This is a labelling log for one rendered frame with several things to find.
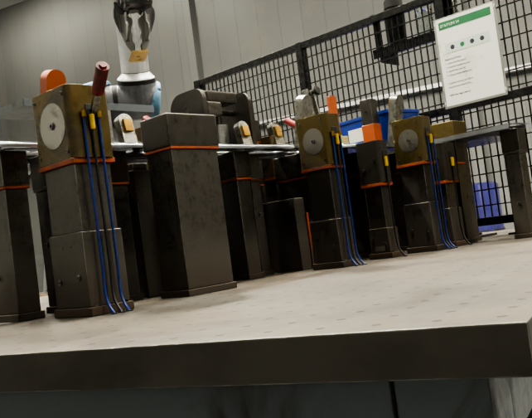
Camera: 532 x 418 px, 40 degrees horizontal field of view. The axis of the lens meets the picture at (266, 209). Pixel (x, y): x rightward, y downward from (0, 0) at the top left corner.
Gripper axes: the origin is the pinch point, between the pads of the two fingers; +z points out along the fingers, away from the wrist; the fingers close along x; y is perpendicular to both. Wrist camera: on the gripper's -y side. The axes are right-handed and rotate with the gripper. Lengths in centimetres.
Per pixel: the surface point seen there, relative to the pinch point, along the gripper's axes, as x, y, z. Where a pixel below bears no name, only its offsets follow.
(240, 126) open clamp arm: 27.2, -17.5, 17.2
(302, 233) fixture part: 34, 3, 47
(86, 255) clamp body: -19, 53, 46
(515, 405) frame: 14, 113, 62
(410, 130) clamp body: 67, 1, 24
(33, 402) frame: -27, 86, 60
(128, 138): -4.7, 2.5, 21.1
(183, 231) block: -1, 39, 44
